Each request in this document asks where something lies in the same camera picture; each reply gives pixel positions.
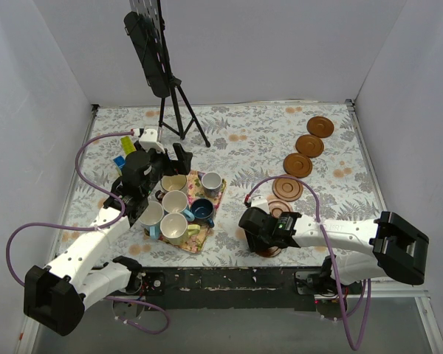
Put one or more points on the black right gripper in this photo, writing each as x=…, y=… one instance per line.
x=252, y=240

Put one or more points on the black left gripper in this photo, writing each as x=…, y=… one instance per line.
x=170, y=161

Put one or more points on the brown wooden coaster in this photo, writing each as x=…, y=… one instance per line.
x=309, y=145
x=287, y=189
x=278, y=206
x=321, y=127
x=270, y=252
x=298, y=165

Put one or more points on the white mug light blue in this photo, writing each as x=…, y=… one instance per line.
x=151, y=219

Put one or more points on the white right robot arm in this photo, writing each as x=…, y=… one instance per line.
x=385, y=247

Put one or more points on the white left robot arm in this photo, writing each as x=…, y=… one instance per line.
x=58, y=294

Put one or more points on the small grey patterned cup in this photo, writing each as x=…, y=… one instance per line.
x=212, y=184

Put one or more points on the floral serving tray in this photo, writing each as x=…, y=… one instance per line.
x=195, y=191

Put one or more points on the cream enamel mug dark rim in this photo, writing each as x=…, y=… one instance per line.
x=173, y=183

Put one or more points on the dark blue mug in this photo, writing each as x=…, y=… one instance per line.
x=203, y=211

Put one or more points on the colourful toy blocks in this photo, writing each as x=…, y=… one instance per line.
x=128, y=147

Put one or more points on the black tripod stand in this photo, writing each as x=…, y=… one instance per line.
x=181, y=131

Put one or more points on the floral table cloth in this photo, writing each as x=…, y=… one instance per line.
x=248, y=145

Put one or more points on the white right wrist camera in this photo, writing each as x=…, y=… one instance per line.
x=261, y=203

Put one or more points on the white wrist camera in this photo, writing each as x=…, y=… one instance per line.
x=261, y=203
x=149, y=138

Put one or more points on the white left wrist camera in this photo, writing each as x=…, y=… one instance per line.
x=149, y=138

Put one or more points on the white mug blue handle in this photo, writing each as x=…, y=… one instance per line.
x=177, y=202

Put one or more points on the white mug green handle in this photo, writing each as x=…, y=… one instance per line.
x=176, y=230

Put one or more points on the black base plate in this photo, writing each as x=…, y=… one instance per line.
x=183, y=288

